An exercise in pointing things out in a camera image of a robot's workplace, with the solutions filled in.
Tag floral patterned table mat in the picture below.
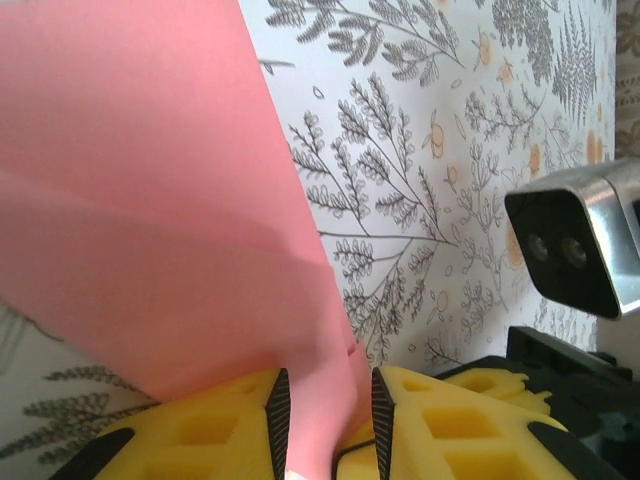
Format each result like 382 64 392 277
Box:
0 0 619 480

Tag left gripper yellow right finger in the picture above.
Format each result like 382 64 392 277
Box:
370 366 624 480

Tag pink square paper sheet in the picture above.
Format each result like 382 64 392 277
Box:
0 0 372 480

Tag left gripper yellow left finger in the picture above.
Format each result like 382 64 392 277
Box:
48 367 292 480

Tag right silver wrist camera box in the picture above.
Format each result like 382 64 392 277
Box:
503 158 640 321

